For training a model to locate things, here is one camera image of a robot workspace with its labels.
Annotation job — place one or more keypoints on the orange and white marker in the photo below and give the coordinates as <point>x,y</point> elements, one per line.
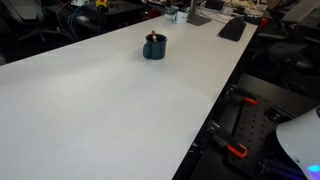
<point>154,36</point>

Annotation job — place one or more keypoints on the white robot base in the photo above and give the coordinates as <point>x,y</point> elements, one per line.
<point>300,140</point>

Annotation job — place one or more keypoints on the red cup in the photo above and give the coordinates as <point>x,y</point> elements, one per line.
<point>264,22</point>

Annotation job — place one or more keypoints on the dark teal mug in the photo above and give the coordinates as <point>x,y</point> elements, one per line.
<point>158,50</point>

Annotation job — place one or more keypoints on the white mug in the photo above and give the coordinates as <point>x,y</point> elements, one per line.
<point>181,17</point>

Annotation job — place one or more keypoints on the pale green bowl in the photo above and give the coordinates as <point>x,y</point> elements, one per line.
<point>170,10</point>

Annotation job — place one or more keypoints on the grey monitor stand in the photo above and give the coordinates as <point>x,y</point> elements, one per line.
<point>197,16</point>

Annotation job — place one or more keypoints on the black side desk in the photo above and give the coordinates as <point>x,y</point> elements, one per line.
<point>110,15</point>

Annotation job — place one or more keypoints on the black keyboard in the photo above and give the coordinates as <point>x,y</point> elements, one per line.
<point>233,29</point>

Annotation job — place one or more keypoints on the yellow toy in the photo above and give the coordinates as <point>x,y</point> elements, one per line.
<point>102,4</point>

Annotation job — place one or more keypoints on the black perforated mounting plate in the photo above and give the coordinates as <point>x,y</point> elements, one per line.
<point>256,130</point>

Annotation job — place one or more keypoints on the black robot cart top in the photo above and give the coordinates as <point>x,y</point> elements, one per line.
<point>266,88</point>

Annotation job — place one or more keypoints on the black office chair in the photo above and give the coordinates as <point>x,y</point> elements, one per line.
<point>286,56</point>

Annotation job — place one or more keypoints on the grey office chair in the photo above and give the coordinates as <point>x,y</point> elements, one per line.
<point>26,13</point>

